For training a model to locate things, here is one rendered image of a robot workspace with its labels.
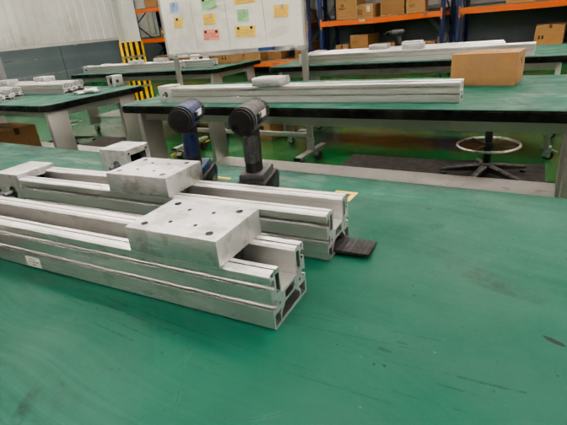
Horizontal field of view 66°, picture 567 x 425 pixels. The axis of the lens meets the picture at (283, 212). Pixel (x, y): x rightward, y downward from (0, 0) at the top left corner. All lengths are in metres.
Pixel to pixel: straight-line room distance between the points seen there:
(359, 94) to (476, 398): 1.75
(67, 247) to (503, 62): 2.08
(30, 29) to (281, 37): 10.84
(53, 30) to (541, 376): 14.13
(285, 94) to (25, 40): 11.96
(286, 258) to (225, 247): 0.09
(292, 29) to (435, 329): 3.25
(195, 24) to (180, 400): 3.90
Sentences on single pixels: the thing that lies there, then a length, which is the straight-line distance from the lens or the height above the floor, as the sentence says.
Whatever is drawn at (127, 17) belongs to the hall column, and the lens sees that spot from 9.13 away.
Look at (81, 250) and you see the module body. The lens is 0.78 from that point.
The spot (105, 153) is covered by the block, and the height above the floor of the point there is 0.86.
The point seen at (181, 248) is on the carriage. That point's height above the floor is 0.89.
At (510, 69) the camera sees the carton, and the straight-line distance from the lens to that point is 2.42.
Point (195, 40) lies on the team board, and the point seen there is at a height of 1.08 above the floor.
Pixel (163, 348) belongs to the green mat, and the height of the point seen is 0.78.
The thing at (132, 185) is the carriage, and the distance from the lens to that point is 0.92.
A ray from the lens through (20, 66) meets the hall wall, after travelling 13.71.
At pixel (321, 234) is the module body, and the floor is 0.83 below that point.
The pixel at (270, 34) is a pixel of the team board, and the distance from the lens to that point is 3.79.
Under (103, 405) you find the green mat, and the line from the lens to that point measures 0.57.
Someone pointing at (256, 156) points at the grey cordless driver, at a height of 0.88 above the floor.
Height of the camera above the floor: 1.15
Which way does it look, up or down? 23 degrees down
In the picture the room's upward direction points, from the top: 6 degrees counter-clockwise
